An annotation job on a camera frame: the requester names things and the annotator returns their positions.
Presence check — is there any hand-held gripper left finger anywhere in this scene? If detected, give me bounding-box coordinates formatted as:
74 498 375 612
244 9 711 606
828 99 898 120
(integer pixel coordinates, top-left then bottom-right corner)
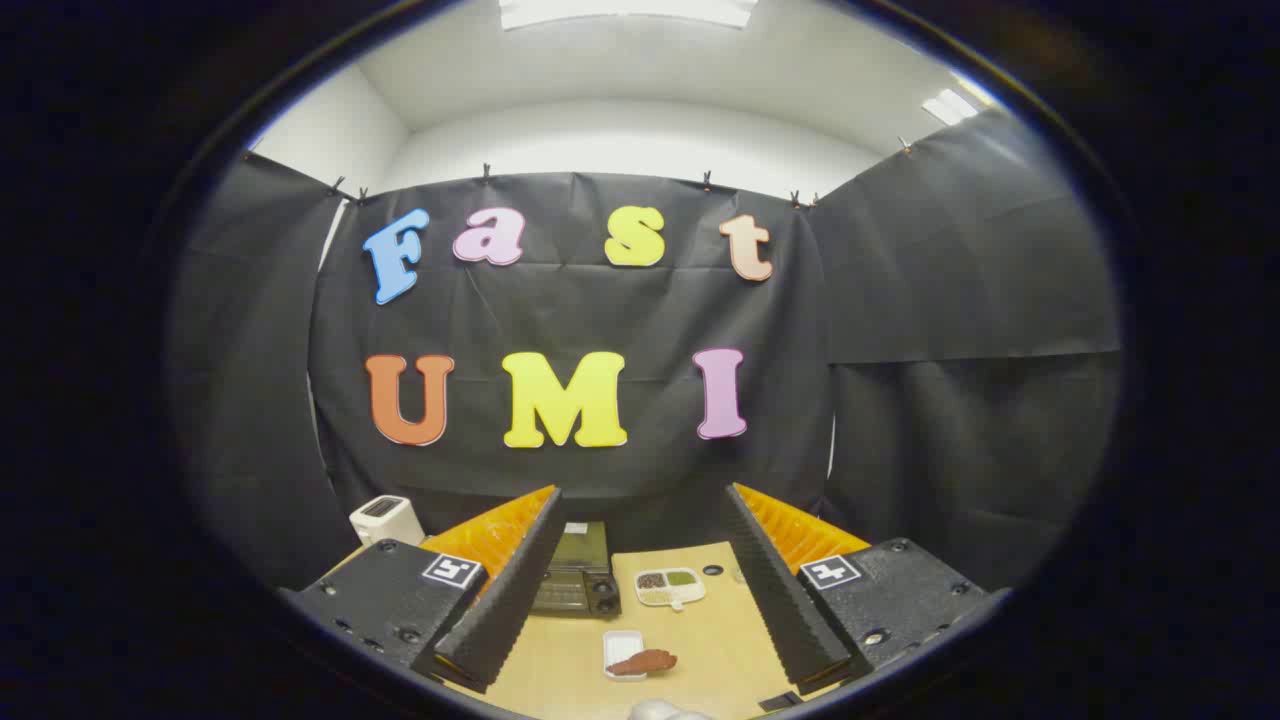
278 486 564 695

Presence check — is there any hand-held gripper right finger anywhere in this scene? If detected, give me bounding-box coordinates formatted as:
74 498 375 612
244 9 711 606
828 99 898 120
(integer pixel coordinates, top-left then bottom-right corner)
722 483 1011 697

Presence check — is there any black toaster oven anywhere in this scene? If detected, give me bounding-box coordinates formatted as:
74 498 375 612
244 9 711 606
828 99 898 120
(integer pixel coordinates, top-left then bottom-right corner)
530 520 623 618

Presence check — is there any brown meat steak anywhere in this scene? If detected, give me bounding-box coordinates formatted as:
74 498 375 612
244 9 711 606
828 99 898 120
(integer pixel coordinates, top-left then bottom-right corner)
606 649 679 677

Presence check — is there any white pop-up toaster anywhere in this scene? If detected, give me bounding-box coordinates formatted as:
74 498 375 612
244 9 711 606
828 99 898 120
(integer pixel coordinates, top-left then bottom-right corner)
349 495 426 548

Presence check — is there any white divided dish of grains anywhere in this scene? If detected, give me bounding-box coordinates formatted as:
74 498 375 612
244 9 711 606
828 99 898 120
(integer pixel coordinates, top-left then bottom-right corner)
634 567 707 612

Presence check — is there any white rectangular tray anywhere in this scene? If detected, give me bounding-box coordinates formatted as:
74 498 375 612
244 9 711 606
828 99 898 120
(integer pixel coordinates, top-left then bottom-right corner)
602 629 646 682

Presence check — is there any row of small cloth clips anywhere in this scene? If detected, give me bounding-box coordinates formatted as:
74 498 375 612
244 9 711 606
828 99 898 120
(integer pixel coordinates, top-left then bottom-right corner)
240 135 916 206

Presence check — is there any small ceiling light panel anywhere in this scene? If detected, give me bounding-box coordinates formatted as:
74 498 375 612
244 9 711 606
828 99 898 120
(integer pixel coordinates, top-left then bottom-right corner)
920 88 981 127

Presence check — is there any large ceiling light panel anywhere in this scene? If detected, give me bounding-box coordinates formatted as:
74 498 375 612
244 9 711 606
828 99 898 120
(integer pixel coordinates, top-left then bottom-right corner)
498 0 759 31

